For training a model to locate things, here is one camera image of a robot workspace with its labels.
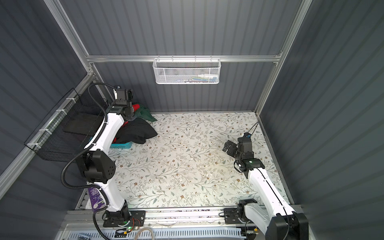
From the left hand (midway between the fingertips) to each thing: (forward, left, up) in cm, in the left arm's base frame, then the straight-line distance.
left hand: (118, 105), depth 84 cm
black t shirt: (+1, -4, -24) cm, 25 cm away
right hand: (-22, -65, -14) cm, 70 cm away
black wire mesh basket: (-15, +20, -1) cm, 25 cm away
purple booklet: (-41, +11, -29) cm, 52 cm away
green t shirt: (+12, -7, -18) cm, 23 cm away
